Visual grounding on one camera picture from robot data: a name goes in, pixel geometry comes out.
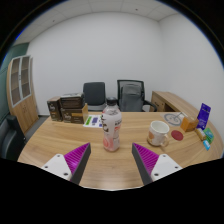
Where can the flat round red coaster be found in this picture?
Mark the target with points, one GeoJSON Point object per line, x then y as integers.
{"type": "Point", "coordinates": [177, 135]}

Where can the small upright brown box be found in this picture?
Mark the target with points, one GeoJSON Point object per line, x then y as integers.
{"type": "Point", "coordinates": [54, 109]}

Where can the orange-brown cardboard box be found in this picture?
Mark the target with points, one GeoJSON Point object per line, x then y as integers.
{"type": "Point", "coordinates": [189, 124]}

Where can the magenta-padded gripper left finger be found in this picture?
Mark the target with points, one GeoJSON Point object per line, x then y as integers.
{"type": "Point", "coordinates": [60, 165]}

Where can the wooden glass-door cabinet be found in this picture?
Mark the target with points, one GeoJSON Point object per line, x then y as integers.
{"type": "Point", "coordinates": [24, 106]}

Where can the white patterned ceramic mug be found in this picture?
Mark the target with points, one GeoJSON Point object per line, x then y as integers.
{"type": "Point", "coordinates": [157, 135]}

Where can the green blue packet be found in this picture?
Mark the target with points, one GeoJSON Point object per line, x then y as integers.
{"type": "Point", "coordinates": [209, 135]}

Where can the wooden side desk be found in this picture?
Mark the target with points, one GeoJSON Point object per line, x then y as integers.
{"type": "Point", "coordinates": [173, 100]}

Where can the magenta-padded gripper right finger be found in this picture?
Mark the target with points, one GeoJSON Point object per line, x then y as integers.
{"type": "Point", "coordinates": [163, 165]}

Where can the grey backpack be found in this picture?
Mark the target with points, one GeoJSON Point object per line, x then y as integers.
{"type": "Point", "coordinates": [131, 98]}

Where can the black leather armchair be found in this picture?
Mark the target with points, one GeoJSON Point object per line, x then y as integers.
{"type": "Point", "coordinates": [10, 138]}

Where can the grey office chair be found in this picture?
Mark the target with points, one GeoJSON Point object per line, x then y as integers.
{"type": "Point", "coordinates": [94, 93]}

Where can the brown box with tan flap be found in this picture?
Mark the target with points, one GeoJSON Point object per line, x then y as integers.
{"type": "Point", "coordinates": [74, 116]}

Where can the clear bottle with black cap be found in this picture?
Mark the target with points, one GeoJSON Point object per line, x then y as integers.
{"type": "Point", "coordinates": [111, 128]}

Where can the dark brown flat box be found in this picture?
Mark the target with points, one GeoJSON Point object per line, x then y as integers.
{"type": "Point", "coordinates": [71, 100]}

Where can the small teal packet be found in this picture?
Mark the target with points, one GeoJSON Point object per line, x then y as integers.
{"type": "Point", "coordinates": [206, 145]}

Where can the white green purple leaflet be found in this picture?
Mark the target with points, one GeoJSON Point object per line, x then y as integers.
{"type": "Point", "coordinates": [92, 121]}

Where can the purple hanging package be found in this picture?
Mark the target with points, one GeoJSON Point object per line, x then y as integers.
{"type": "Point", "coordinates": [203, 116]}

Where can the tan labelled packet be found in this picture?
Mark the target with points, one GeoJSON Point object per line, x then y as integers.
{"type": "Point", "coordinates": [200, 134]}

